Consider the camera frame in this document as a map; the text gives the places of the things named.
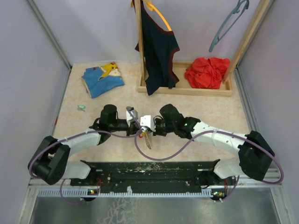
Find metal key organizer ring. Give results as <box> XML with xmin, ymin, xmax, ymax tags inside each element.
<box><xmin>142</xmin><ymin>130</ymin><xmax>153</xmax><ymax>150</ymax></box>

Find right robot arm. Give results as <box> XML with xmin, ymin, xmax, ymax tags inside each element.
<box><xmin>153</xmin><ymin>104</ymin><xmax>275</xmax><ymax>185</ymax></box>

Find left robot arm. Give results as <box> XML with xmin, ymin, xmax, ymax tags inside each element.
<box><xmin>28</xmin><ymin>105</ymin><xmax>139</xmax><ymax>185</ymax></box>

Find wooden clothes rack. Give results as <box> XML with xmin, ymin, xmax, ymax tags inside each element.
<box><xmin>131</xmin><ymin>0</ymin><xmax>272</xmax><ymax>97</ymax></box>

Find blue pikachu shirt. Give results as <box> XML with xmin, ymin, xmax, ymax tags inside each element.
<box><xmin>81</xmin><ymin>62</ymin><xmax>125</xmax><ymax>98</ymax></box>

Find red crumpled cloth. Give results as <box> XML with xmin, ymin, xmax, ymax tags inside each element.
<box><xmin>184</xmin><ymin>57</ymin><xmax>230</xmax><ymax>89</ymax></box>

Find dark navy tank top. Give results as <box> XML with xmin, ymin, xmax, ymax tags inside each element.
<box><xmin>141</xmin><ymin>2</ymin><xmax>180</xmax><ymax>96</ymax></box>

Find teal clothes hanger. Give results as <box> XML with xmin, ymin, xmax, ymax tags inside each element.
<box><xmin>208</xmin><ymin>0</ymin><xmax>250</xmax><ymax>53</ymax></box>

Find orange clothes hanger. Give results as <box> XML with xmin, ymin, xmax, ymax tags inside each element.
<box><xmin>144</xmin><ymin>0</ymin><xmax>172</xmax><ymax>31</ymax></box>

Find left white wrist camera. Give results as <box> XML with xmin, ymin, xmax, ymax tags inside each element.
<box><xmin>126</xmin><ymin>106</ymin><xmax>140</xmax><ymax>126</ymax></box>

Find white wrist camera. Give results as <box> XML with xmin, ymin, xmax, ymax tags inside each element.
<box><xmin>140</xmin><ymin>115</ymin><xmax>156</xmax><ymax>132</ymax></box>
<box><xmin>126</xmin><ymin>106</ymin><xmax>140</xmax><ymax>126</ymax></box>

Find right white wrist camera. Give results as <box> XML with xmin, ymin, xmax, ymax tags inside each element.
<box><xmin>140</xmin><ymin>115</ymin><xmax>156</xmax><ymax>132</ymax></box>

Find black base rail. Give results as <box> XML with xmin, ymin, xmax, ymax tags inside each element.
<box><xmin>71</xmin><ymin>161</ymin><xmax>235</xmax><ymax>194</ymax></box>

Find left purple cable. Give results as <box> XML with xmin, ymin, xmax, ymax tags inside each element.
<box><xmin>28</xmin><ymin>106</ymin><xmax>143</xmax><ymax>205</ymax></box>

